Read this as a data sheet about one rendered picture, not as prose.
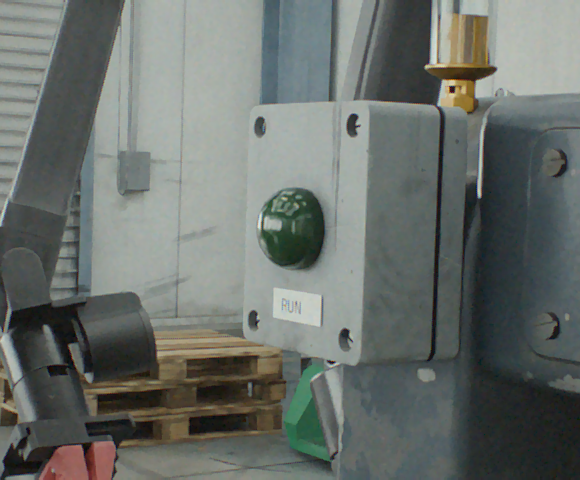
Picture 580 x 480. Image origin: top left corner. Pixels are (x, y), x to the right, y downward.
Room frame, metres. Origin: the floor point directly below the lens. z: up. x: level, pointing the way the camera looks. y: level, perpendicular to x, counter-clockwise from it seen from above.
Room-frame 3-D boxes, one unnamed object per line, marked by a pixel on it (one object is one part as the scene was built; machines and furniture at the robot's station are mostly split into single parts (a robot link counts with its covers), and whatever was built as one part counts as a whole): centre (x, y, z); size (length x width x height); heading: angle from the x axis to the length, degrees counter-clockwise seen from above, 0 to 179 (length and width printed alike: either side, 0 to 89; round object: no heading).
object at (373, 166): (0.48, -0.02, 1.28); 0.08 x 0.05 x 0.09; 34
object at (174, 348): (6.50, 0.72, 0.36); 1.20 x 0.82 x 0.14; 120
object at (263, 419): (6.53, 0.72, 0.07); 1.20 x 0.82 x 0.14; 122
